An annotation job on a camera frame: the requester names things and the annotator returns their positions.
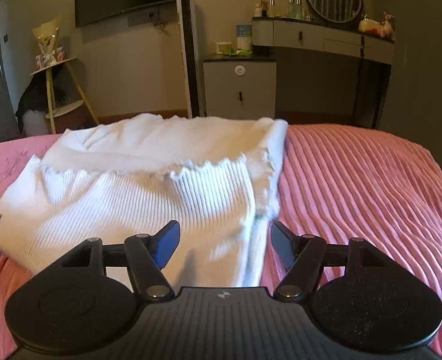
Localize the white ribbed knit sweater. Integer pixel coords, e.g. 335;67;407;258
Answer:
0;114;287;288

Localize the round two-tier side table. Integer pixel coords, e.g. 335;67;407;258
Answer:
15;57;100;134

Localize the tall white standing panel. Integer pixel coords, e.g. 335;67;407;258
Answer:
175;0;205;119

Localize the grey bedside cabinet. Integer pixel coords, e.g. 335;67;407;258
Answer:
203;56;277;119

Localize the grey dressing table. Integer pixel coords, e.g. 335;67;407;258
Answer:
252;17;394;129

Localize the wrapped flower bouquet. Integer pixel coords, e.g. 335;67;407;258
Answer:
32;15;66;70

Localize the grey curtain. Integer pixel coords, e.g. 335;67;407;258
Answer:
375;0;442;168

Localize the pink plush toy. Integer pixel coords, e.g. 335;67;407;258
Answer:
380;12;396;40

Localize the pink corduroy bedspread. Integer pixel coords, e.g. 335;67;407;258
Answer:
0;124;442;359

